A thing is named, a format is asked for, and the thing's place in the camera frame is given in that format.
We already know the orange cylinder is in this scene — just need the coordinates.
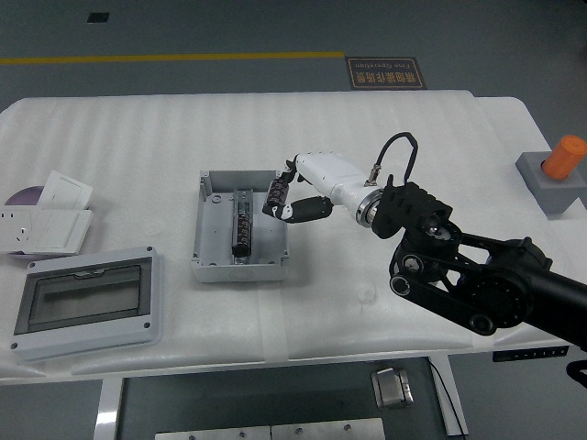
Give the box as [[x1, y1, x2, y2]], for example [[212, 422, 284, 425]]
[[543, 135, 587, 182]]

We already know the white table leg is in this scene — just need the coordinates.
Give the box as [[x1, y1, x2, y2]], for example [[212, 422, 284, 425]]
[[427, 354, 470, 437], [96, 378, 125, 440]]

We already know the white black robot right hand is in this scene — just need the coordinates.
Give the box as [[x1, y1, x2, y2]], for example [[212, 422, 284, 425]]
[[261, 150, 378, 225]]

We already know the silver metal floor box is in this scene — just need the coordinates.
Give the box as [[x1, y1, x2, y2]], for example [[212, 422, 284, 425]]
[[371, 367, 415, 411]]

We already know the white socket panel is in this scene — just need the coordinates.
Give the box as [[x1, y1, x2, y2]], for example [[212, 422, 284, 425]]
[[0, 206, 39, 254]]

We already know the grey block holder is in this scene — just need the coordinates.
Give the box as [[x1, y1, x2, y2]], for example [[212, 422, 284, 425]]
[[515, 150, 587, 216]]

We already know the thin black cable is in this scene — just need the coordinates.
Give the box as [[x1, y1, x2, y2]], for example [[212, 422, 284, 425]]
[[427, 358, 465, 437]]

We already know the black table control panel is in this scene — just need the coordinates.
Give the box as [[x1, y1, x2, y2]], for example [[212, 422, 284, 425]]
[[492, 346, 570, 364]]

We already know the grey metal plate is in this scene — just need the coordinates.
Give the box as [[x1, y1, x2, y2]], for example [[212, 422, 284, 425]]
[[271, 418, 387, 440], [154, 425, 272, 440]]

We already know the grey open junction box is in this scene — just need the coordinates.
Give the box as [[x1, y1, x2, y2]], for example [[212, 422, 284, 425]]
[[191, 170, 292, 284]]

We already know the white switch panel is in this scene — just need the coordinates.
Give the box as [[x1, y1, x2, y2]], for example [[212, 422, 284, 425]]
[[37, 170, 94, 211], [33, 209, 94, 256]]

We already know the purple disc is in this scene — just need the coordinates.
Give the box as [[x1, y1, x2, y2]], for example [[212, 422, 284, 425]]
[[4, 186, 45, 207]]

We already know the metal rail in junction box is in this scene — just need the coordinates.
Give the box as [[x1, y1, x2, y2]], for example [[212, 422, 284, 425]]
[[231, 188, 256, 267]]

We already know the grey distribution box clear cover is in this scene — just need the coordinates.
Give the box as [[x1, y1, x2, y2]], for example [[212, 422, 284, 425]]
[[9, 246, 165, 364]]

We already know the black floor sign orange text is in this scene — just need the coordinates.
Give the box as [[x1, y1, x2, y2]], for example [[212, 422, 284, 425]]
[[345, 56, 428, 91]]

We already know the white foam mat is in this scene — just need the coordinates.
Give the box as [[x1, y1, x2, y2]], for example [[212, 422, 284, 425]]
[[0, 89, 500, 369]]

